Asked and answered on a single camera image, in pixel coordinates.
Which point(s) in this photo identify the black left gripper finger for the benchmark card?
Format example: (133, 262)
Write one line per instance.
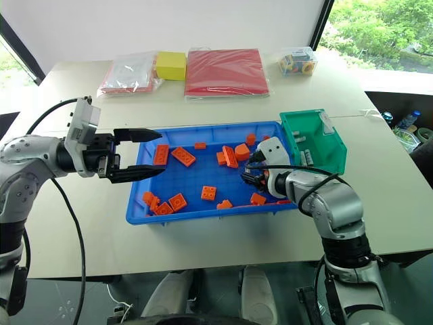
(138, 135)
(138, 172)

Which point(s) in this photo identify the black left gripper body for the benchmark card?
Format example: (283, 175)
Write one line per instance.
(101, 149)

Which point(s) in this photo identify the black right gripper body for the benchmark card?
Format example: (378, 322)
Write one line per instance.
(253, 179)

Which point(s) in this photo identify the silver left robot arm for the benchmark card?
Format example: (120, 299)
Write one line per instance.
(23, 159)

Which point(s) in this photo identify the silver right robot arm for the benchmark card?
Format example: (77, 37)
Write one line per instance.
(338, 203)

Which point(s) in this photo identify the blue plastic bin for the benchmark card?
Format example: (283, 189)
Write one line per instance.
(203, 176)

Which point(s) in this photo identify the green plastic bin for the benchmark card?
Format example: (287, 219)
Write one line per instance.
(328, 149)

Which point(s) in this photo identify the white label on green bin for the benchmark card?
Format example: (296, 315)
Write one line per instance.
(327, 124)

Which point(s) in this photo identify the rounded orange toy brick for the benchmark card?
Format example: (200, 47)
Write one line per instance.
(242, 152)

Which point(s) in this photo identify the square orange toy brick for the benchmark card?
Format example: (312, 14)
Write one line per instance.
(209, 193)
(177, 201)

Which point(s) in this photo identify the silver battery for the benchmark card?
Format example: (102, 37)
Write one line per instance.
(301, 139)
(297, 133)
(301, 158)
(308, 157)

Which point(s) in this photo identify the plastic bag with red sheets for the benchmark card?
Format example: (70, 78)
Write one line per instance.
(130, 74)

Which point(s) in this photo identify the yellow box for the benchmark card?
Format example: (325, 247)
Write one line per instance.
(170, 66)

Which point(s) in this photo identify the red paper pack in plastic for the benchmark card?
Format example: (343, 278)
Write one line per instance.
(225, 72)

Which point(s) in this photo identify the white rounded robot foot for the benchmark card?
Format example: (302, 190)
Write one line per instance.
(169, 294)
(258, 294)

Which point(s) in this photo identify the clear box of colourful parts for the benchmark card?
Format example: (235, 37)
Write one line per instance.
(297, 62)

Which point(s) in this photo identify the clear plastic bottle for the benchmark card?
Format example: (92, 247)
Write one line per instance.
(409, 119)

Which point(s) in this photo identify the green round container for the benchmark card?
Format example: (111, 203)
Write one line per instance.
(425, 134)

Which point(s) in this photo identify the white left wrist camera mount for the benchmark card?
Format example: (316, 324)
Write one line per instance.
(81, 125)

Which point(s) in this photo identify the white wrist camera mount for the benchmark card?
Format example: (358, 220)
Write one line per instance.
(81, 125)
(274, 150)

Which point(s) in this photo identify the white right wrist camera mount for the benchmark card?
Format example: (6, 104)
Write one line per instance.
(274, 150)

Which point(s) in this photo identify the black window frame post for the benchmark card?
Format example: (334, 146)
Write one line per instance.
(20, 47)
(323, 23)

